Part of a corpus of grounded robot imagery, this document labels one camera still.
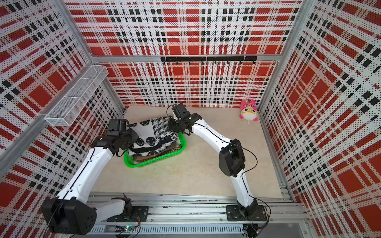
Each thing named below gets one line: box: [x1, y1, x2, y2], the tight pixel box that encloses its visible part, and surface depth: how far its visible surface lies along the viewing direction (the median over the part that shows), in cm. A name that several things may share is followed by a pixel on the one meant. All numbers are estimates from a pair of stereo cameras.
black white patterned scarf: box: [128, 116, 181, 157], surface depth 86 cm
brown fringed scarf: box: [132, 144, 183, 164], surface depth 87 cm
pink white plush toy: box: [239, 99, 259, 125], surface depth 113 cm
